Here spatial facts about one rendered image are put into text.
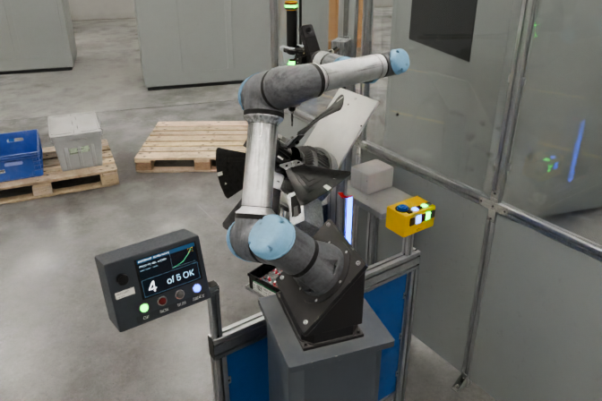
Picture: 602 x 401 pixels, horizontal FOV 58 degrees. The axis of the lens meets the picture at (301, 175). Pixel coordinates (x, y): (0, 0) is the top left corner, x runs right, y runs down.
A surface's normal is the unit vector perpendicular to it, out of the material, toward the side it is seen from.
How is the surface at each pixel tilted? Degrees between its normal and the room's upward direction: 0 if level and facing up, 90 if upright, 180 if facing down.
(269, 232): 44
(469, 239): 90
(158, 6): 90
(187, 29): 90
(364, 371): 90
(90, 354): 1
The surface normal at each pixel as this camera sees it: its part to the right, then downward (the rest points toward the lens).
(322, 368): 0.33, 0.39
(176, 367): 0.00, -0.91
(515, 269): -0.83, 0.24
